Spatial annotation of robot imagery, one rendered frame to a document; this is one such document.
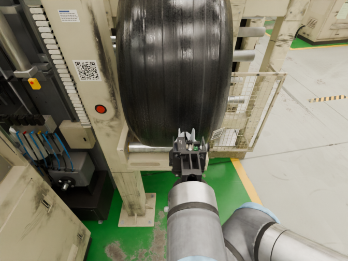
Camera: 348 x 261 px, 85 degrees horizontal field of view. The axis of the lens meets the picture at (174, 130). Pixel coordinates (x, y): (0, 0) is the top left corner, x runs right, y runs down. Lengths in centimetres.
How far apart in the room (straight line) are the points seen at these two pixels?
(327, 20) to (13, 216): 527
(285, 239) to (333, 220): 163
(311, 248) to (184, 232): 20
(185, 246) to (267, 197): 160
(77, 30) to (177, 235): 59
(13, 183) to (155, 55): 70
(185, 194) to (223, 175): 153
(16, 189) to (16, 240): 18
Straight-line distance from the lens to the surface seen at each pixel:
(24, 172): 95
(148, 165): 87
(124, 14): 54
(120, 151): 78
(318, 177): 222
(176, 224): 32
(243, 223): 44
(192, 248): 30
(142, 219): 162
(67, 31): 69
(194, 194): 34
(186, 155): 39
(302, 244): 40
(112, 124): 84
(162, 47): 47
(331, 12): 519
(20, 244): 101
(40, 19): 72
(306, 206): 198
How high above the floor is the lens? 152
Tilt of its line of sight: 44 degrees down
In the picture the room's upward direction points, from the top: straight up
